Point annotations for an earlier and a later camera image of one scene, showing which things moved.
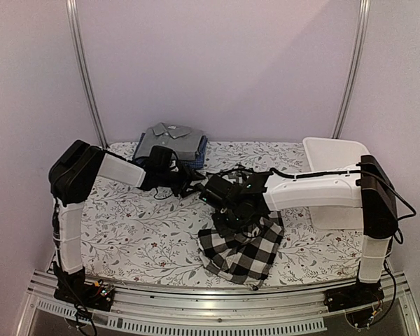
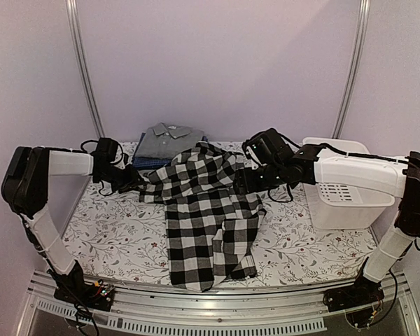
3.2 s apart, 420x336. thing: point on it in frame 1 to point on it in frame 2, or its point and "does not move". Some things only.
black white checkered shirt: (247, 257) to (211, 227)
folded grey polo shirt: (181, 140) does not move
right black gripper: (225, 230) to (244, 183)
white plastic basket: (327, 154) does not move
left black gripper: (189, 176) to (132, 180)
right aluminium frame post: (351, 84) does not move
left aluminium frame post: (71, 8) does not move
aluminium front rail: (145, 304) does not move
